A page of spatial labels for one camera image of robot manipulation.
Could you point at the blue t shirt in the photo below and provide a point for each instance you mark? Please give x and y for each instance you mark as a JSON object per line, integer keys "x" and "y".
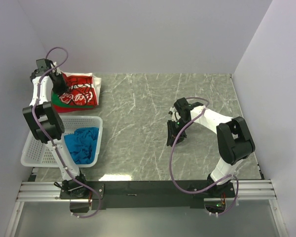
{"x": 82, "y": 144}

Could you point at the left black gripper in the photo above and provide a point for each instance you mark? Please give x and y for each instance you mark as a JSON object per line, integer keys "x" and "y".
{"x": 61, "y": 87}

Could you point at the white plastic basket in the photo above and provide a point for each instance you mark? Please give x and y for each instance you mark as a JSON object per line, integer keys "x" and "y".
{"x": 36, "y": 154}

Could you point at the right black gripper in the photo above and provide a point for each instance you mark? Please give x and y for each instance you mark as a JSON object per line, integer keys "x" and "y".
{"x": 174, "y": 133}

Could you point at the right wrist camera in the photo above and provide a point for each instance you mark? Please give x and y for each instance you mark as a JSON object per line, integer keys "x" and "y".
{"x": 174, "y": 114}

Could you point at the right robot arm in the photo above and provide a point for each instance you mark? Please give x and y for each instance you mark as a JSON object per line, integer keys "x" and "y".
{"x": 235, "y": 142}

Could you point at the red folded t shirt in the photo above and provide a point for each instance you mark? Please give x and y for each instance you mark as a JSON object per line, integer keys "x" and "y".
{"x": 61, "y": 109}

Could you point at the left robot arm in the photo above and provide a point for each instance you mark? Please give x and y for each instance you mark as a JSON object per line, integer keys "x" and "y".
{"x": 47, "y": 127}

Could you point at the green folded t shirt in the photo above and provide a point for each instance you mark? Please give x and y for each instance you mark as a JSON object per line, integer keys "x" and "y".
{"x": 66, "y": 100}

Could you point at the white t shirt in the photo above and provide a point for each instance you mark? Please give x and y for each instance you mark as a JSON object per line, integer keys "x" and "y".
{"x": 83, "y": 84}

